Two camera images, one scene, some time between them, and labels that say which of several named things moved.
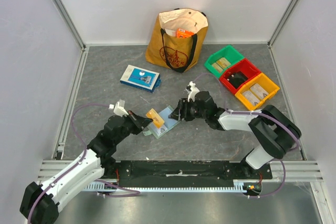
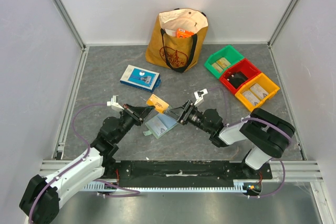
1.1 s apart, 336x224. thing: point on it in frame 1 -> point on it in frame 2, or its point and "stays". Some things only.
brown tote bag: x=164 y=50 stays
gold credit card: x=157 y=119 -> x=160 y=104
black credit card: x=237 y=78 stays
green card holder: x=168 y=124 stays
